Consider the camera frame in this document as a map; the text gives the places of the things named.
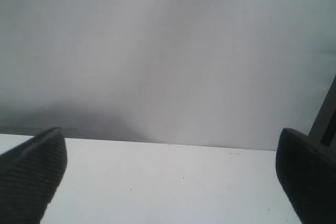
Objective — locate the white backdrop curtain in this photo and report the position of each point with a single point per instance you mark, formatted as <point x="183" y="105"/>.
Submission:
<point x="228" y="73"/>

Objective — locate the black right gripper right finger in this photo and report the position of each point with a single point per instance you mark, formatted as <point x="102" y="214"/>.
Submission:
<point x="307" y="177"/>

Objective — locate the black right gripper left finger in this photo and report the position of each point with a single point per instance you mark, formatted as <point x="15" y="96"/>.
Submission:
<point x="30" y="175"/>

